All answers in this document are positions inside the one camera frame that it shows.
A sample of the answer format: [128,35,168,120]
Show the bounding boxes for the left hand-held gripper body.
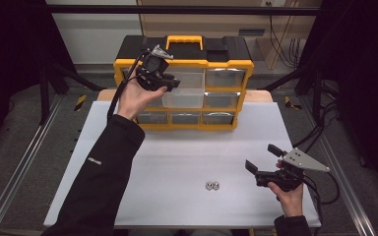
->
[136,44,174,92]

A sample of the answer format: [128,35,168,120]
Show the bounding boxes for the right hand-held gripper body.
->
[255,147,331,193]

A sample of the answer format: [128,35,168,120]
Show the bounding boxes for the yellow black organizer case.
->
[112,34,255,132]

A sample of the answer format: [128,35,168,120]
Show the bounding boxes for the person's left hand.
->
[116,67,168,122]

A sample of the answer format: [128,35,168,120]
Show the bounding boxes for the person's right hand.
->
[267,182,305,218]

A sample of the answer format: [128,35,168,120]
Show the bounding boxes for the grid of clear drawers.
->
[122,67,246,126]

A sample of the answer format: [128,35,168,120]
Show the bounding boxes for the white table sheet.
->
[43,100,322,229]

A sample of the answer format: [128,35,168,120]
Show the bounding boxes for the black curtain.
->
[0,0,78,155]
[298,0,378,198]

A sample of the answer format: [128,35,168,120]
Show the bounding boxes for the black floor cables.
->
[291,80,343,150]

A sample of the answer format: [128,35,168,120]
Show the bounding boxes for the aluminium floor rail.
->
[0,94,65,236]
[298,96,378,236]

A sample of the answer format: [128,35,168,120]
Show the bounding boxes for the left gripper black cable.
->
[106,50,147,123]

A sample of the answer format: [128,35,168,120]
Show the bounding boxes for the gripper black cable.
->
[303,170,342,227]
[106,50,147,123]

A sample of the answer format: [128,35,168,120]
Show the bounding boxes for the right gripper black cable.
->
[303,170,342,227]

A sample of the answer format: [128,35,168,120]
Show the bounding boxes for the black metal frame stand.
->
[262,63,324,126]
[38,62,104,126]

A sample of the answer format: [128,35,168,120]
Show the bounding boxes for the black horizontal frame bar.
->
[45,4,321,16]

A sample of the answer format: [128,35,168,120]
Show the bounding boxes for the hanging wall cables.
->
[265,1,302,69]

